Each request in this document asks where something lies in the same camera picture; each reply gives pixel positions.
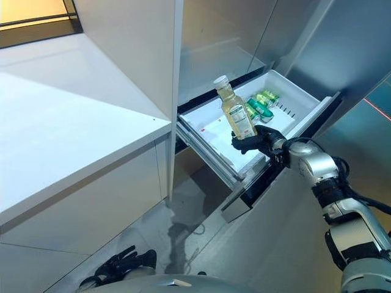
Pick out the grey robot torso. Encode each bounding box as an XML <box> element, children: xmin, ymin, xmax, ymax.
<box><xmin>88</xmin><ymin>268</ymin><xmax>260</xmax><ymax>293</ymax></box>

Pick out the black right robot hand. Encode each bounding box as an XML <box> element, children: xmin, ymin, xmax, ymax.
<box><xmin>231</xmin><ymin>124</ymin><xmax>288</xmax><ymax>159</ymax></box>

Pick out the tall white cabinet panel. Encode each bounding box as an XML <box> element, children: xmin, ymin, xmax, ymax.
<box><xmin>75</xmin><ymin>0</ymin><xmax>184</xmax><ymax>202</ymax></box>

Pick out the dark green drink can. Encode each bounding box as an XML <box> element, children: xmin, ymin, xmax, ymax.
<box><xmin>247</xmin><ymin>97</ymin><xmax>275</xmax><ymax>118</ymax></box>

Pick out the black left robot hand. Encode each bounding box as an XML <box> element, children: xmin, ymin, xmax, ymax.
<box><xmin>79</xmin><ymin>245</ymin><xmax>157</xmax><ymax>289</ymax></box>

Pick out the stainless steel fridge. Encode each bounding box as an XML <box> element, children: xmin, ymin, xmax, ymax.
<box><xmin>175</xmin><ymin>0</ymin><xmax>391</xmax><ymax>223</ymax></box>

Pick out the backlit window black frame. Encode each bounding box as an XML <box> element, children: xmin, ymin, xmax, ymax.
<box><xmin>0</xmin><ymin>0</ymin><xmax>85</xmax><ymax>49</ymax></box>

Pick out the light green drink can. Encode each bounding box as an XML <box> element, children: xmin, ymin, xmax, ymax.
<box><xmin>245</xmin><ymin>105</ymin><xmax>269</xmax><ymax>123</ymax></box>
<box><xmin>255</xmin><ymin>89</ymin><xmax>280</xmax><ymax>107</ymax></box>

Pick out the white fridge drawer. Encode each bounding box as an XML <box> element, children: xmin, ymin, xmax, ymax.
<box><xmin>177</xmin><ymin>69</ymin><xmax>343</xmax><ymax>214</ymax></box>

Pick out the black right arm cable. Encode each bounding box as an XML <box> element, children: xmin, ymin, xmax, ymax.
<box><xmin>332</xmin><ymin>155</ymin><xmax>391</xmax><ymax>214</ymax></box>

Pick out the yellow drink bottle white cap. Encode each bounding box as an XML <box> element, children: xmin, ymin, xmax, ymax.
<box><xmin>213</xmin><ymin>75</ymin><xmax>258</xmax><ymax>140</ymax></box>

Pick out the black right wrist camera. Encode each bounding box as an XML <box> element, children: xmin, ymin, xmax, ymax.
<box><xmin>270</xmin><ymin>149</ymin><xmax>290</xmax><ymax>167</ymax></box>

